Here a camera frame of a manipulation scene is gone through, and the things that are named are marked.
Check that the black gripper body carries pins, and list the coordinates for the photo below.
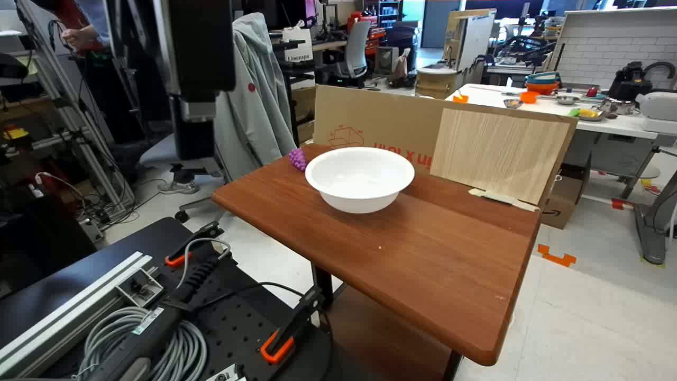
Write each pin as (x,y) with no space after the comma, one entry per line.
(201,50)

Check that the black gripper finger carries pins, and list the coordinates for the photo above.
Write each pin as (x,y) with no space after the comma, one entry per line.
(184,140)
(205,140)

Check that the purple plastic grapes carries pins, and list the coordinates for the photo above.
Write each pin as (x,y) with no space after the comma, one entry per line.
(297,160)

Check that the white plastic bowl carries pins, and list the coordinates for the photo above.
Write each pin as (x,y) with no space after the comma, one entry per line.
(359,176)

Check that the grey jacket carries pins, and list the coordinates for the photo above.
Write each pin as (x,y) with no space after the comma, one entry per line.
(255,107)

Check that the person in red shirt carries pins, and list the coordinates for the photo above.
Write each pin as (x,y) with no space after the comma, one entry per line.
(77,32)

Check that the white office chair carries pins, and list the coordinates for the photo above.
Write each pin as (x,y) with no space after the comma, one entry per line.
(356,50)

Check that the brown cardboard sheet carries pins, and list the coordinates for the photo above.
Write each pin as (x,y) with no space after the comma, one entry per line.
(373,123)

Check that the wooden table lower shelf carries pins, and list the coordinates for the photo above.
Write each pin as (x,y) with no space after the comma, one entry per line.
(384,340)

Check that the light wooden board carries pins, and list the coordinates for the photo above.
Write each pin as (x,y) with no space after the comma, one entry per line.
(500,152)

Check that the white work table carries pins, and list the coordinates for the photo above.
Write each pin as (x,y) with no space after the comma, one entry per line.
(550,113)

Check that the small cardboard box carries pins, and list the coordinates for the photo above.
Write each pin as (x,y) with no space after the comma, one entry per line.
(563,201)

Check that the orange floor marker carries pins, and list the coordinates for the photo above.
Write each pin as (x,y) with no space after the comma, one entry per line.
(557,257)

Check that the white pegboard panel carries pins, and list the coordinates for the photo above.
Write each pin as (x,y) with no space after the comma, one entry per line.
(614,50)

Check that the black bag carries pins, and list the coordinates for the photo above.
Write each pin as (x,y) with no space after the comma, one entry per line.
(627,82)

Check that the grey table leg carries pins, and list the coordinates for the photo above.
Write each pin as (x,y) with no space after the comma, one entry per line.
(652,226)

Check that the aluminium frame stand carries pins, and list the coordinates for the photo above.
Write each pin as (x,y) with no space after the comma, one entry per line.
(77,120)

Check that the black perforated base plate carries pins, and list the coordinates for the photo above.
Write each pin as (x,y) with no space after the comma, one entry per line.
(232,319)

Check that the black metal table frame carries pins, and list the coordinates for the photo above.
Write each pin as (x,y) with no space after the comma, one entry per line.
(321,286)

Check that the aluminium profile rail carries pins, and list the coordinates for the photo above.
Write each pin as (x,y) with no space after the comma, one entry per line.
(77,303)

